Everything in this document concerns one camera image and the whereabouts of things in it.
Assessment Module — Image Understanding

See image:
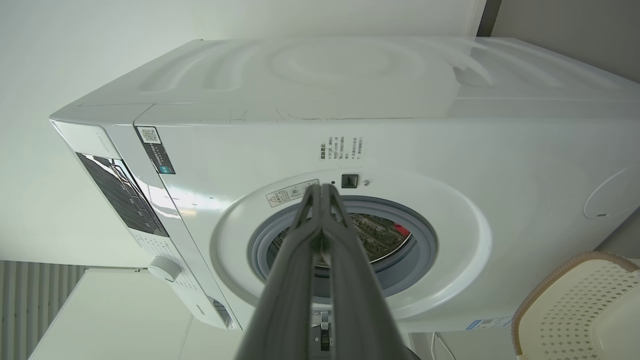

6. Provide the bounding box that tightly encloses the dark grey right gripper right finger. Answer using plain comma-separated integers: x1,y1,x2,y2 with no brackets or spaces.
322,183,417,360

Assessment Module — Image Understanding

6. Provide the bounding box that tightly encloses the white cable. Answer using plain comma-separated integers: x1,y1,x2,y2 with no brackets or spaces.
431,332,457,360

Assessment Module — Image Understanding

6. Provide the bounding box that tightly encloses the blue energy label sticker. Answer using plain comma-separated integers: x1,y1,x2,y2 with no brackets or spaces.
466,317,513,331

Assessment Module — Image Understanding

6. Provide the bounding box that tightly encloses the white front-load washing machine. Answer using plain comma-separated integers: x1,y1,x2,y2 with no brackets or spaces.
49,36,640,334

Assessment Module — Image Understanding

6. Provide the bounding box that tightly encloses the black glossy control display panel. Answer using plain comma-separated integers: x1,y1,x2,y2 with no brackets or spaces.
76,152,170,238

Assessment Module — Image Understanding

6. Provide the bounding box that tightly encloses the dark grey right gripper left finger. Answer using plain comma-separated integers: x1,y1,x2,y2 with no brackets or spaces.
235,184,324,360

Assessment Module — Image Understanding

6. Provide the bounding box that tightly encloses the white washing machine dial knob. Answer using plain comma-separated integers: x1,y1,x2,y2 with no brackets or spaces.
147,256,183,283

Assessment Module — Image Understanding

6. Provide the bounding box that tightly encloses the QR code sticker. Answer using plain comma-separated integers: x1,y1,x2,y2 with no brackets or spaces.
136,126,177,175

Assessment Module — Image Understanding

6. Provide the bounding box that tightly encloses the white round appliance cover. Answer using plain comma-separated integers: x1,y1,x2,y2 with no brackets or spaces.
583,167,640,220

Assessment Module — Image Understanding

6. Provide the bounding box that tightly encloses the cream perforated laundry basket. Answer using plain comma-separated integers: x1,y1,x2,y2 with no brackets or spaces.
511,251,640,360

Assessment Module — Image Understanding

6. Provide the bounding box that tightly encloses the white cabinet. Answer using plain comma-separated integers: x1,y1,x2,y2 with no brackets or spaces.
29,267,246,360

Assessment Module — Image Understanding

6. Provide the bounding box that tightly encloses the grey ribbed panel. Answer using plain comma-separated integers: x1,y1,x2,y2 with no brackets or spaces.
0,260,92,360

